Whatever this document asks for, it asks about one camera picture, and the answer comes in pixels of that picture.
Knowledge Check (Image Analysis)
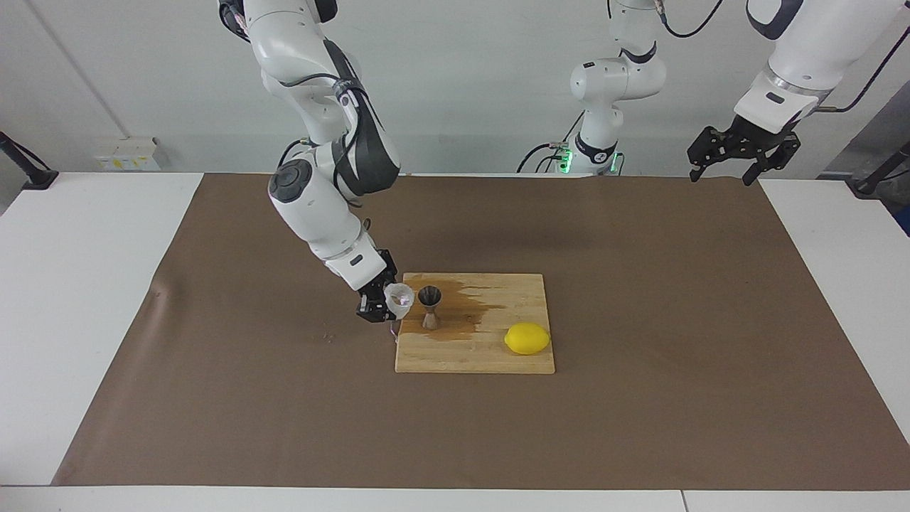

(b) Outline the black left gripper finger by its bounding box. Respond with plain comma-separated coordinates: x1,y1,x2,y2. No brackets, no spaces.
743,137,801,187
687,127,726,183

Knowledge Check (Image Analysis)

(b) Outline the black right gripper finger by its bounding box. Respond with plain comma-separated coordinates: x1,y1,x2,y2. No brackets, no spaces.
355,299,395,324

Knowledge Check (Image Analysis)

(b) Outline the small clear plastic cup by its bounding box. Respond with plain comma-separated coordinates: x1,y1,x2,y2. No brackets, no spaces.
384,282,415,319

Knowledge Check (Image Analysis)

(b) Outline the steel double jigger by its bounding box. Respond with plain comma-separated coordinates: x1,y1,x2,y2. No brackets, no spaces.
417,286,443,331

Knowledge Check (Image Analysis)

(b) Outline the black table clamp stand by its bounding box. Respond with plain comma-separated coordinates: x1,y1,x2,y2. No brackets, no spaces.
0,132,59,191
846,141,910,200

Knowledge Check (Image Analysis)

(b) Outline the wooden cutting board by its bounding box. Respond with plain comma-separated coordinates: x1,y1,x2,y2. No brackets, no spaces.
395,272,556,375

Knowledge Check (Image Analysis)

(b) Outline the yellow lemon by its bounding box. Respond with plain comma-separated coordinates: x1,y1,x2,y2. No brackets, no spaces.
504,322,552,356

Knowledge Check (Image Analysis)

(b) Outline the brown paper table mat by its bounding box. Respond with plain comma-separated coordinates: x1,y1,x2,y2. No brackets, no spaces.
51,173,910,491

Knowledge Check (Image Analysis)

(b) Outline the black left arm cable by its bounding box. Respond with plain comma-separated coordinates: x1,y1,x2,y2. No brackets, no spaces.
658,0,910,113

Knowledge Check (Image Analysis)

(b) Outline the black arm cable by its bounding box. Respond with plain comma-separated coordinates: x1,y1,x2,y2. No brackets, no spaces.
658,0,910,113
219,0,374,235

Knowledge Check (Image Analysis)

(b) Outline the black right base cable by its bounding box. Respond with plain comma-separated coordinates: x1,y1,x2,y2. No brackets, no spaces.
277,139,314,174

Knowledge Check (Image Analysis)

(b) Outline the black base cable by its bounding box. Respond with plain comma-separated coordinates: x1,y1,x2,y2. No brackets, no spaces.
277,139,314,174
517,110,587,174

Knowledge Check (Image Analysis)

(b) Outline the black left base cable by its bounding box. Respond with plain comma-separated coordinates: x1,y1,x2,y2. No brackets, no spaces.
517,110,587,174

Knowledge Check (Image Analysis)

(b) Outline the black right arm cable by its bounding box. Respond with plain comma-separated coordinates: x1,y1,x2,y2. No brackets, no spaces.
219,0,374,235

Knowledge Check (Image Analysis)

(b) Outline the white wall outlet box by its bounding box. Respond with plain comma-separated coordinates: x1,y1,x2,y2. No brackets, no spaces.
95,137,159,171

